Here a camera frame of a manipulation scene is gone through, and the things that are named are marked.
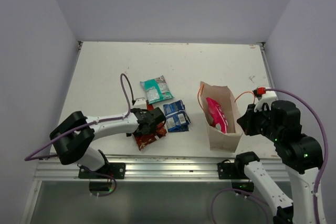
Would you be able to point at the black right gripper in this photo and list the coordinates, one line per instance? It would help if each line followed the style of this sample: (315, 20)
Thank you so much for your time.
(247, 118)

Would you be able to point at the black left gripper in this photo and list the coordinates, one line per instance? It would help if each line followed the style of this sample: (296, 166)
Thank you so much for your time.
(152, 129)

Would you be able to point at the red Doritos bag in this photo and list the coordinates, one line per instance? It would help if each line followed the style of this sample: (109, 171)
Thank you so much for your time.
(145, 140)

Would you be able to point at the beige paper bag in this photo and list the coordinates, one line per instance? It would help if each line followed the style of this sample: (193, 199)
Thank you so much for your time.
(218, 140)

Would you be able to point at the pink chip bag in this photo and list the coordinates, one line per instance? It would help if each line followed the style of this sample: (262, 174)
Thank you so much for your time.
(219, 121)

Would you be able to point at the teal snack bag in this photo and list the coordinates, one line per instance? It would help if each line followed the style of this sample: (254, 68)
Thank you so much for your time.
(156, 90)

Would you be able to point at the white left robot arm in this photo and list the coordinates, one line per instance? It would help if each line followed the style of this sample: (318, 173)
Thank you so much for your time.
(72, 138)

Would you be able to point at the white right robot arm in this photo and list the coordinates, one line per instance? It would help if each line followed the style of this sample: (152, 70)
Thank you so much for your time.
(301, 155)

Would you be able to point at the blue snack bag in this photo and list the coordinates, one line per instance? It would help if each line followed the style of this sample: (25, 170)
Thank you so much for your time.
(177, 119)

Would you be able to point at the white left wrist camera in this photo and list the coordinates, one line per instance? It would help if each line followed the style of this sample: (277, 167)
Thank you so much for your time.
(139, 103)

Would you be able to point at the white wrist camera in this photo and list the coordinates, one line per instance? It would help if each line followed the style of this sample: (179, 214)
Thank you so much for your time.
(263, 97)
(139, 103)

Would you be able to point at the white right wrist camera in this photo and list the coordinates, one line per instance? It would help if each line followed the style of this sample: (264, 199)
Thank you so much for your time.
(263, 97)

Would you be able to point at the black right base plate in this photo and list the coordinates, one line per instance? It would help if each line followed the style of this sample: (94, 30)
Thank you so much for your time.
(227, 170)

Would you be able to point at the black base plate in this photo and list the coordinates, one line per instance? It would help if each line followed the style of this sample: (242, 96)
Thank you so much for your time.
(115, 170)
(227, 170)

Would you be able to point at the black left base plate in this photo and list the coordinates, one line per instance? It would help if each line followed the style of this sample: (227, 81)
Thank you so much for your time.
(115, 170)

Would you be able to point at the aluminium mounting rail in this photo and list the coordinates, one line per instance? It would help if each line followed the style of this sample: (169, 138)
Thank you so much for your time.
(140, 169)

